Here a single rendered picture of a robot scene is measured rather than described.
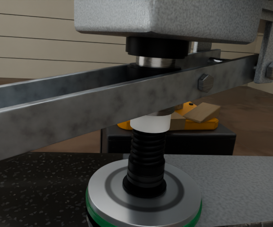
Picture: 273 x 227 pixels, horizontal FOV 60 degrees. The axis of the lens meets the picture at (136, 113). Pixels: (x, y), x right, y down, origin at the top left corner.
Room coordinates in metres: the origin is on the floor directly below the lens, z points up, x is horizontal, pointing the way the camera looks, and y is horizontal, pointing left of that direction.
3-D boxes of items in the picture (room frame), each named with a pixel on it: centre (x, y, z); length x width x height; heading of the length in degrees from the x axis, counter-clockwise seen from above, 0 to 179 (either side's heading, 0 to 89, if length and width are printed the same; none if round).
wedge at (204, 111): (1.13, -0.32, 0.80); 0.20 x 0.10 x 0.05; 139
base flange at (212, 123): (1.26, -0.12, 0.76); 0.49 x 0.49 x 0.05; 12
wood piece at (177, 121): (1.00, -0.12, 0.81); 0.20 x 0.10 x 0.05; 20
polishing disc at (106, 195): (0.40, -0.03, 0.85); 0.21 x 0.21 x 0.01
